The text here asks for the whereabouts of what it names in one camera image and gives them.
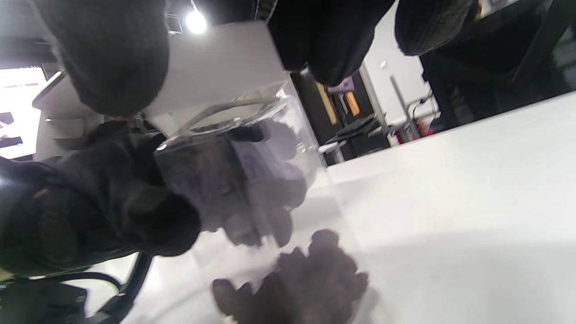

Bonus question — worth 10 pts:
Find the black glove cable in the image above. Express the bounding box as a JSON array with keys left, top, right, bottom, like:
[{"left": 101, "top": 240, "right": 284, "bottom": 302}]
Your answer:
[{"left": 43, "top": 253, "right": 154, "bottom": 324}]

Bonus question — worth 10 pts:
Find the clear square coffee jar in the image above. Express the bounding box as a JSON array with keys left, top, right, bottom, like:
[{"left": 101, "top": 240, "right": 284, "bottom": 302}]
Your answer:
[{"left": 153, "top": 81, "right": 376, "bottom": 324}]

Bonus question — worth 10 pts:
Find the white square jar lid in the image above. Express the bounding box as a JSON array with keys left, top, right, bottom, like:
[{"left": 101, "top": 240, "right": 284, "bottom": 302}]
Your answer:
[{"left": 145, "top": 20, "right": 291, "bottom": 135}]

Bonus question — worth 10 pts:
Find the person's left hand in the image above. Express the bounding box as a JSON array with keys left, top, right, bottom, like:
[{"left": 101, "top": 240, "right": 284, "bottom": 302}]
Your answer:
[{"left": 0, "top": 121, "right": 309, "bottom": 277}]

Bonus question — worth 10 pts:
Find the silver aluminium frame post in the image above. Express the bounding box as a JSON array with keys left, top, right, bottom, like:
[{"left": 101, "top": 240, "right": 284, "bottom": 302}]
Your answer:
[{"left": 359, "top": 63, "right": 388, "bottom": 131}]

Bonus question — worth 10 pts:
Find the bright ceiling lamp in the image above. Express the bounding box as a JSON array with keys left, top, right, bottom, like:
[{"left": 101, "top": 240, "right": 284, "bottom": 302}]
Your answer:
[{"left": 185, "top": 8, "right": 208, "bottom": 35}]

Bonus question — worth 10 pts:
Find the dark double door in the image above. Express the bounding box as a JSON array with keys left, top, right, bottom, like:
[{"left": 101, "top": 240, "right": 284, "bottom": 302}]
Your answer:
[{"left": 292, "top": 70, "right": 391, "bottom": 156}]

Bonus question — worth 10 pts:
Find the black computer stand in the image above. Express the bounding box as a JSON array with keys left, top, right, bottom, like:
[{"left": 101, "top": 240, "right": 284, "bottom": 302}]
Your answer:
[{"left": 323, "top": 115, "right": 392, "bottom": 163}]

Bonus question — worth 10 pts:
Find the person's right hand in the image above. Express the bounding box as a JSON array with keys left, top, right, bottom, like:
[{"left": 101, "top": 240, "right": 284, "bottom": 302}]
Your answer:
[{"left": 34, "top": 0, "right": 477, "bottom": 116}]

